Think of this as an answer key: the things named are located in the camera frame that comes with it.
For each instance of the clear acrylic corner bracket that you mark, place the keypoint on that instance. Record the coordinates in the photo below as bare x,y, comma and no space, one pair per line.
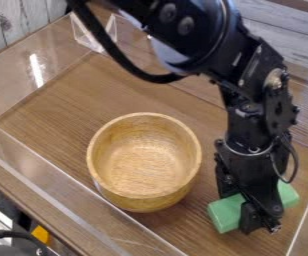
83,36

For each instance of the green rectangular block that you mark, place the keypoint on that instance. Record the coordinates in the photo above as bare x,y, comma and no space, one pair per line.
224,211

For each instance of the clear acrylic tray wall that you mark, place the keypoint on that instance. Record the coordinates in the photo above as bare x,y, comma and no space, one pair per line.
46,180

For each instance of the brown wooden bowl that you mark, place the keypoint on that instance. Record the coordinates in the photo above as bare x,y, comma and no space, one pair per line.
143,159

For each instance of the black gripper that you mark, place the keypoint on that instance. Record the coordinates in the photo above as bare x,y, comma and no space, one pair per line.
249,170

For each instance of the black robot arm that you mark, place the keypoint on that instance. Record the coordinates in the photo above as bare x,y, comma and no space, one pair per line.
201,39

